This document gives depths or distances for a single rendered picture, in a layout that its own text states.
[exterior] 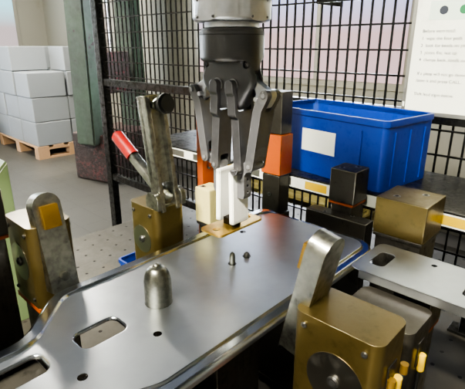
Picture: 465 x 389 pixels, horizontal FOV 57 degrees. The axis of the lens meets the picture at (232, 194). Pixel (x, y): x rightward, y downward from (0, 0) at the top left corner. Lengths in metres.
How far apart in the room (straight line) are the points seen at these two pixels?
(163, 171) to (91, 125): 3.58
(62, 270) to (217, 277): 0.20
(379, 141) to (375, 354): 0.47
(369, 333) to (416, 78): 0.67
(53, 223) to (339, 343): 0.37
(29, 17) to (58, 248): 6.72
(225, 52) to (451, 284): 0.40
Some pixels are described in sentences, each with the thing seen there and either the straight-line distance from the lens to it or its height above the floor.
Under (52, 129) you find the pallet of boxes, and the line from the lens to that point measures 5.55.
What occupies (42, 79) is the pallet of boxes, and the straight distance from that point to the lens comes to 5.47.
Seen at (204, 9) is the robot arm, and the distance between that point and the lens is 0.50.
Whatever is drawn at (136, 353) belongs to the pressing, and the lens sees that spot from 0.46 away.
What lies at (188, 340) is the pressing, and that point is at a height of 1.00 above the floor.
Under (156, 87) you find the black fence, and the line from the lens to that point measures 1.55.
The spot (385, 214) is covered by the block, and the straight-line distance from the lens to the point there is 0.71.
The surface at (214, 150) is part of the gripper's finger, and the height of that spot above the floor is 1.16.
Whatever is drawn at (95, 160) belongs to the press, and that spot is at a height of 0.21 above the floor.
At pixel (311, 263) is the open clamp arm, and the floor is 1.09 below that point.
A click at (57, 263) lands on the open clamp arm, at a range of 0.60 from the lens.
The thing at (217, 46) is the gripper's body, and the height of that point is 1.28.
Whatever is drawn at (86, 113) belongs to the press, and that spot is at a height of 0.68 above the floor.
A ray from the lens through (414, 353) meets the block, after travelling 0.57.
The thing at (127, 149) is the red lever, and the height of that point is 1.13.
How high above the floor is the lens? 1.28
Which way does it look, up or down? 19 degrees down
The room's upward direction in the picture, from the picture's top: straight up
